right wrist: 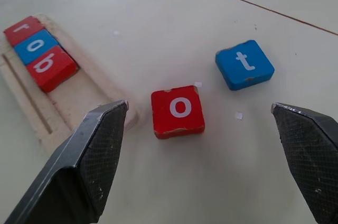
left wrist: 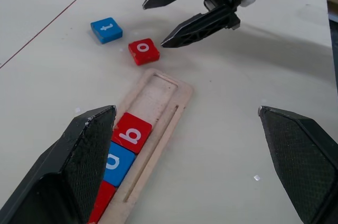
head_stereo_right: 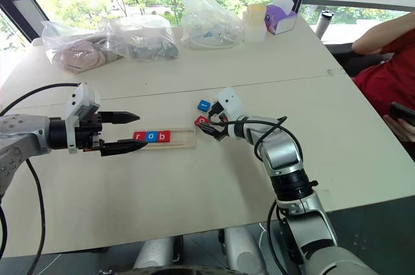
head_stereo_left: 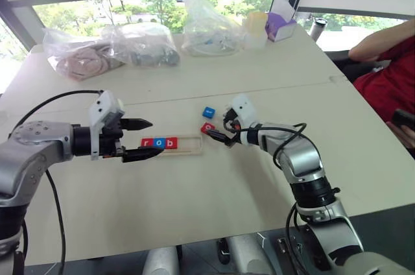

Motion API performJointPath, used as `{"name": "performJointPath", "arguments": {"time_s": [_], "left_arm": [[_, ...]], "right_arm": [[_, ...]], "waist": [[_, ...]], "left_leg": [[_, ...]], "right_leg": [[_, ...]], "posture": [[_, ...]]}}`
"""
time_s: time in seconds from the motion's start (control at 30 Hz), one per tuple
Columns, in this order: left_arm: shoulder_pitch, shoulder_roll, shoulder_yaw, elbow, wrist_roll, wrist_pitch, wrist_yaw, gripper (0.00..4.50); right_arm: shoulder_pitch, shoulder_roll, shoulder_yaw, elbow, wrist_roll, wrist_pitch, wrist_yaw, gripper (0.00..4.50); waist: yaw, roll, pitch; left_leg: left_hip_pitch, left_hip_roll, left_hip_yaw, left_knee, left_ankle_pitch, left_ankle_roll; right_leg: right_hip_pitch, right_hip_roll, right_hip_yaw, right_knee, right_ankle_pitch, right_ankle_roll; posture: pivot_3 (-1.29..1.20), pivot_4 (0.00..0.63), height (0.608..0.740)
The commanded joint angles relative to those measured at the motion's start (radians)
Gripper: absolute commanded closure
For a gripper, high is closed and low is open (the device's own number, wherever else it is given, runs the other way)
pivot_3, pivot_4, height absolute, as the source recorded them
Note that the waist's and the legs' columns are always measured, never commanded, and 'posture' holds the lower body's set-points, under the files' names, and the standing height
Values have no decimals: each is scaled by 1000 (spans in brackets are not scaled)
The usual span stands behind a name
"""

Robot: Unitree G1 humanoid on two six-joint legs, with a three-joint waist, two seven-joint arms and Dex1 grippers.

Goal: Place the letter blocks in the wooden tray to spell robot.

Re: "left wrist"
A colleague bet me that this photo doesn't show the blue letter o block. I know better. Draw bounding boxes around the blue letter o block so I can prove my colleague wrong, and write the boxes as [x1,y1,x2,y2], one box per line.
[102,141,137,188]

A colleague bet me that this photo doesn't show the wooden letter tray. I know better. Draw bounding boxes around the wooden letter tray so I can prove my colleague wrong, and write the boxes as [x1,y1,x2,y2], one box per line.
[96,68,194,224]

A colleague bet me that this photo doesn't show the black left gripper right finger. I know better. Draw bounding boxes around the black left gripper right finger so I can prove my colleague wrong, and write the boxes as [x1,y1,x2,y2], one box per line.
[257,106,338,224]

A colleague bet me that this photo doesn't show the red letter o block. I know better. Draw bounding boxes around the red letter o block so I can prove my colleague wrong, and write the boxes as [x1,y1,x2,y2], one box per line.
[128,38,161,66]

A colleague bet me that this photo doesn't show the blue letter t block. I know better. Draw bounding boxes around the blue letter t block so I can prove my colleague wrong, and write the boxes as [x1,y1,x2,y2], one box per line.
[90,17,124,44]

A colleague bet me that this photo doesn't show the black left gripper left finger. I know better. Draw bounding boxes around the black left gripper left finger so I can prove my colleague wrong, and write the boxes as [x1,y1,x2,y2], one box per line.
[0,105,118,224]

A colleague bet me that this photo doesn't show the red letter r block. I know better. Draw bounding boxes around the red letter r block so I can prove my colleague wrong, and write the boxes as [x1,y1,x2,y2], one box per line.
[87,181,117,224]

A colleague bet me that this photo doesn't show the red letter b block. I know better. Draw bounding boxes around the red letter b block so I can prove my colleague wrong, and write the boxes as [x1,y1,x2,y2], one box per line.
[111,112,153,155]

